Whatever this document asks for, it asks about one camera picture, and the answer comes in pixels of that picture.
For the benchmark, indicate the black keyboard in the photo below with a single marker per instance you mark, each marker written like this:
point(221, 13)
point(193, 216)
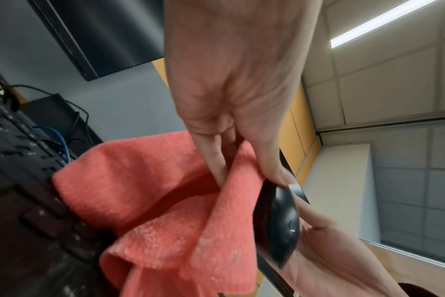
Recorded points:
point(24, 217)

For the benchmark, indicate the grey partition panel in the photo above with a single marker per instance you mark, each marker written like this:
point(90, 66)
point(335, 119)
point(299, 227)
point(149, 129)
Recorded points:
point(127, 98)

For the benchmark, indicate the person's left hand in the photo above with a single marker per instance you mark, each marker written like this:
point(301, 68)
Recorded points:
point(237, 58)

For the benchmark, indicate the black white-speckled mouse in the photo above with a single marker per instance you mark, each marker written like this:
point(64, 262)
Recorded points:
point(281, 226)

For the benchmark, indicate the pink cloth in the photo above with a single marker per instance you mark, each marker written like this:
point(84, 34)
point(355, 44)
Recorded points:
point(153, 174)

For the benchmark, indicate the ceiling light strip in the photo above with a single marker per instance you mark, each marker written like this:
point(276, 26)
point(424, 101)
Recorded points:
point(376, 21)

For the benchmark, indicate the white cabinet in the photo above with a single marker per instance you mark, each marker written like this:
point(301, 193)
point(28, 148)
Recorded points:
point(340, 188)

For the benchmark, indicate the person's right hand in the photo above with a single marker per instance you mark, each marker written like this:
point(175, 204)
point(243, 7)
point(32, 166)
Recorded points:
point(336, 261)

